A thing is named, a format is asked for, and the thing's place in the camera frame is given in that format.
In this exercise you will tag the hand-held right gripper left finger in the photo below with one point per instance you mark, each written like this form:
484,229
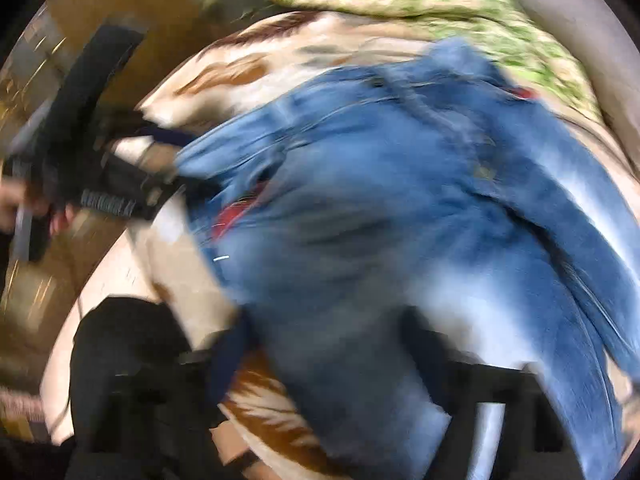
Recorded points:
226,360

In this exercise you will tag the person's left hand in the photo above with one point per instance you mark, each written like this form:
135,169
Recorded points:
12,205

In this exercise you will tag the brown wooden wardrobe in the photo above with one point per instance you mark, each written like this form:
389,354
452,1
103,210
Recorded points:
100,0

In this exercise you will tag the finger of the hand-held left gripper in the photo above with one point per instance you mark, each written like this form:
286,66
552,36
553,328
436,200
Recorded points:
145,172
155,131

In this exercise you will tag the beige leaf-print blanket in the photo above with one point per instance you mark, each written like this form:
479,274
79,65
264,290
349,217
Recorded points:
280,60

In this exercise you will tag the blue denim pants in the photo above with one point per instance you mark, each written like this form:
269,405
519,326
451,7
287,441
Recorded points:
375,185

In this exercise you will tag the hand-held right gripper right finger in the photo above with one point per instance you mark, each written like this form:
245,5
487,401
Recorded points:
422,350

